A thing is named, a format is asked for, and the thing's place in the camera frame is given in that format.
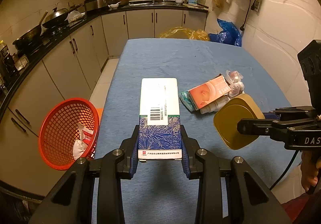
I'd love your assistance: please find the black wok with handle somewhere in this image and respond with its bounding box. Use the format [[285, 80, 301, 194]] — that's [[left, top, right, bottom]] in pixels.
[[12, 11, 48, 51]]

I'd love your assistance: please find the yellow plastic bag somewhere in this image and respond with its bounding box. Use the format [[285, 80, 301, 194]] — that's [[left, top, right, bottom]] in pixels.
[[159, 27, 210, 41]]

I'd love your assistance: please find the teal small packet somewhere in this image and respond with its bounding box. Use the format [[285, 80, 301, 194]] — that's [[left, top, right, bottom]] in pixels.
[[179, 91, 197, 113]]

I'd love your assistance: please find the white small bowl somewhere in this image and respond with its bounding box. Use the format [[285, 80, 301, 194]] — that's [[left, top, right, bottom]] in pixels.
[[108, 2, 120, 9]]

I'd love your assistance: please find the person's right hand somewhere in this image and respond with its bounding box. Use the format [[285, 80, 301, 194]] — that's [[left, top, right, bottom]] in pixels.
[[300, 150, 320, 192]]

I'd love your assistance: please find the blue white medicine box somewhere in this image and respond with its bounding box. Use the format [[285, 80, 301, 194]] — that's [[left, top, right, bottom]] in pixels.
[[138, 78, 182, 161]]

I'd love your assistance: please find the blue plastic bag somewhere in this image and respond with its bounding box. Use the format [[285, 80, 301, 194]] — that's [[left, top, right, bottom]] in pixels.
[[208, 19, 242, 47]]

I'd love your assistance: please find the pink white plastic bag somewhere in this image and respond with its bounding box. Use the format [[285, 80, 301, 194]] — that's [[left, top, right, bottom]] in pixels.
[[225, 70, 245, 98]]

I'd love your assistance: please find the red plastic basket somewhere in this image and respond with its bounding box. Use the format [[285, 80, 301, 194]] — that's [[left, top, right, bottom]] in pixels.
[[38, 98, 100, 171]]

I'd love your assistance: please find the yellow rounded tin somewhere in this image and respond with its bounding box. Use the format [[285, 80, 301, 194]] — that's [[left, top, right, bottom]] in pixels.
[[213, 93, 265, 150]]

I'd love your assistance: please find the orange wooden stool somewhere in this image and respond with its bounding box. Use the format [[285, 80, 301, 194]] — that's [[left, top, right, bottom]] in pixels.
[[96, 107, 103, 122]]

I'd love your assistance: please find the rectangular steel cooker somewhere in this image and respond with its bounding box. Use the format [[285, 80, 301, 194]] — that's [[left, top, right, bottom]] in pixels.
[[84, 0, 109, 12]]

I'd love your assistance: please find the orange cardboard box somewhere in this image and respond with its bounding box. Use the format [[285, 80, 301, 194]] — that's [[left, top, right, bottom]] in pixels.
[[188, 75, 231, 110]]

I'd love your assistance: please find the red white paper wrapper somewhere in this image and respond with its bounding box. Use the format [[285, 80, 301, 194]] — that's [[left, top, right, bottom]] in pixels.
[[72, 123, 93, 160]]

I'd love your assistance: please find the lidded steel wok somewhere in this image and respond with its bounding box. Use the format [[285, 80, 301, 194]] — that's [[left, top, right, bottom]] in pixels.
[[42, 4, 82, 29]]

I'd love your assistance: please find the white plastic bottle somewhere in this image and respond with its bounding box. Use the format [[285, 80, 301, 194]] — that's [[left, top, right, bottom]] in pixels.
[[200, 95, 230, 114]]

